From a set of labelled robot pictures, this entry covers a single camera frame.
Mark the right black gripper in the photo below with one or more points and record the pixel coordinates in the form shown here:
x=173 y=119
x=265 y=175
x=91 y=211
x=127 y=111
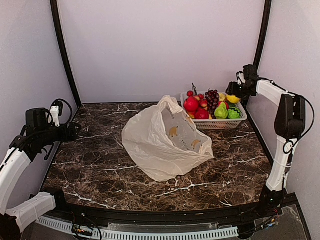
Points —
x=233 y=90

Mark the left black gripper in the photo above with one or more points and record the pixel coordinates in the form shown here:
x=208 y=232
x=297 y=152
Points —
x=73 y=134

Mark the purple toy grapes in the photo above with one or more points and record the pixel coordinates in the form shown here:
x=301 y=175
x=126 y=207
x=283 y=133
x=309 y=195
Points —
x=212 y=97

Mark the green toy pear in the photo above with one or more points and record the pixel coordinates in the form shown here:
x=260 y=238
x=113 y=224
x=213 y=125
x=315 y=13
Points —
x=221 y=113

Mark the red cherry bunch toy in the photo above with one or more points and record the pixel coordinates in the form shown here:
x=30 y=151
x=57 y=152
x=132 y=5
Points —
x=202 y=103

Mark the red toy apple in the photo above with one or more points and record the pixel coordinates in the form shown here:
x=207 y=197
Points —
x=202 y=114
x=191 y=104

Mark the banana print plastic bag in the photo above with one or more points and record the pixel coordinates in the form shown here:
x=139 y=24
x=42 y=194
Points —
x=164 y=142

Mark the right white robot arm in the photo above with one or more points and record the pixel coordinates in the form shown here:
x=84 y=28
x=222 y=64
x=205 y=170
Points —
x=289 y=124

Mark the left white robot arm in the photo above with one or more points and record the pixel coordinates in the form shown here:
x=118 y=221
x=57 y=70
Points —
x=42 y=129

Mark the yellow toy fruit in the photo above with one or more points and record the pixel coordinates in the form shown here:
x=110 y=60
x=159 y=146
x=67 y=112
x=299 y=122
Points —
x=222 y=97

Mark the green watermelon toy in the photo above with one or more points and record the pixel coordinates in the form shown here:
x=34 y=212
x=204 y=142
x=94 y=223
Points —
x=233 y=111

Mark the white plastic basket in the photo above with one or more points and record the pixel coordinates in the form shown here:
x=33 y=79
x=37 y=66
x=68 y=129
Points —
x=214 y=124

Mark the red yellow toy mango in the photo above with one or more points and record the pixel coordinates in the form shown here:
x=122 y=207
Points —
x=192 y=114

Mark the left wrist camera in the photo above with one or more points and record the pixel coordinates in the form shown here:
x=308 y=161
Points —
x=56 y=111

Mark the right black frame post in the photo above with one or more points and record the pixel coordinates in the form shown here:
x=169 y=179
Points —
x=261 y=35

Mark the black frame post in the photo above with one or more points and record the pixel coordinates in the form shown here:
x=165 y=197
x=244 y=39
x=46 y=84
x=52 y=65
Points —
x=261 y=35
x=63 y=52

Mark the white slotted cable duct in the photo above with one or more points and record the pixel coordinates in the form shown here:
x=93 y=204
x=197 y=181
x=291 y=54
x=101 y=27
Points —
x=117 y=231

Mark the left black frame post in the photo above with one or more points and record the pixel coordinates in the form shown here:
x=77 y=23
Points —
x=63 y=52

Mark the black front rail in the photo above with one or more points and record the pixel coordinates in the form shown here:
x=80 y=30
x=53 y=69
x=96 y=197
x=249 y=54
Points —
x=234 y=215

